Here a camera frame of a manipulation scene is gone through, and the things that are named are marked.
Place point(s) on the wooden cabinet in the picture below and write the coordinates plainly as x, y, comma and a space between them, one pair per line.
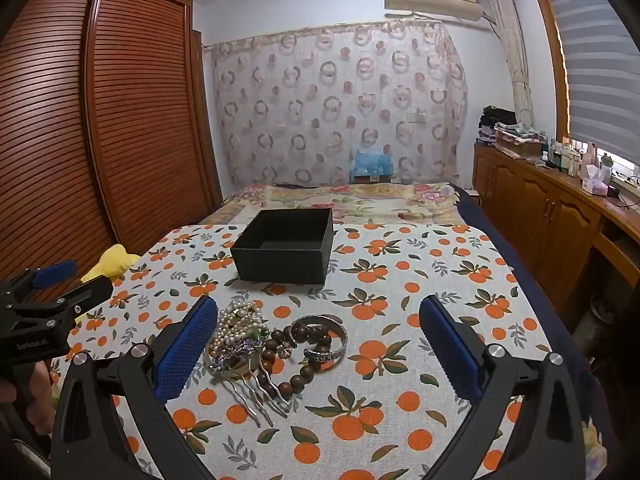
540, 220

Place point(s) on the floral bedsheet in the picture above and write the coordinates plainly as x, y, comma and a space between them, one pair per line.
350, 205

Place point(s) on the person's left hand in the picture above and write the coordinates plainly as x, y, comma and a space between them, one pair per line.
42, 400

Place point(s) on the black cardboard box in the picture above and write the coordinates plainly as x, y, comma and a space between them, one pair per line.
280, 265

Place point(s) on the wooden window frame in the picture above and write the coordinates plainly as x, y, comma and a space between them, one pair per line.
550, 60

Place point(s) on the group of cosmetic bottles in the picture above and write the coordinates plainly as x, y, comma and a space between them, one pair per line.
565, 157

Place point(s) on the circle pattern wall cloth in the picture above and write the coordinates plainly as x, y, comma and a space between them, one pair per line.
325, 110

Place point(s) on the flat cardboard box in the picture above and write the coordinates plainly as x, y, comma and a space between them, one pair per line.
520, 149

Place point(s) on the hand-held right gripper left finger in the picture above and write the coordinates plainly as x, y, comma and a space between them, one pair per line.
182, 350

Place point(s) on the grey striped window blind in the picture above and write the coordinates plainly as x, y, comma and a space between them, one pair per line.
595, 60

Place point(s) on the silver bangle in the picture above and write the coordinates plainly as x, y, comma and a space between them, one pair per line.
325, 355

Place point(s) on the wall socket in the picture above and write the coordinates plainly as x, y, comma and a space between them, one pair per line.
417, 116

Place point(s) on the purple floral hair comb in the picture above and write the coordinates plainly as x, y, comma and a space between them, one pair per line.
234, 353

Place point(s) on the dark folded clothes pile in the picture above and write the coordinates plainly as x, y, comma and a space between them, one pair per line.
495, 116

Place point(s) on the blue plastic bag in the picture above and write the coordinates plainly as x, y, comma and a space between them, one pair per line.
370, 162

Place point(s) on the wooden louvered wardrobe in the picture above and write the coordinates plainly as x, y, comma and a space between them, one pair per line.
135, 110

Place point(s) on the pink tissue box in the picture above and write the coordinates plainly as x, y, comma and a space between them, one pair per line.
595, 180

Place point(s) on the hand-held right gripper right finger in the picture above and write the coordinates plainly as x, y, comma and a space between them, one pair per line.
450, 350

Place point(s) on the orange fruit print tablecloth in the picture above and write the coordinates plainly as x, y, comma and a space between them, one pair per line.
380, 305

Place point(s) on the silver wavy hair fork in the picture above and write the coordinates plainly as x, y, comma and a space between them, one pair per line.
274, 392

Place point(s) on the folded towels stack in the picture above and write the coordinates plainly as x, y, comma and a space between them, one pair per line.
520, 131

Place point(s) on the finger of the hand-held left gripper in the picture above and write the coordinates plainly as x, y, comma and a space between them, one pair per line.
55, 271
82, 295

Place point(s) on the floral drape curtain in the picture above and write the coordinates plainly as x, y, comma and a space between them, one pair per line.
510, 50

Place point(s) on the yellow plush toy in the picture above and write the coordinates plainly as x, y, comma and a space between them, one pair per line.
112, 262

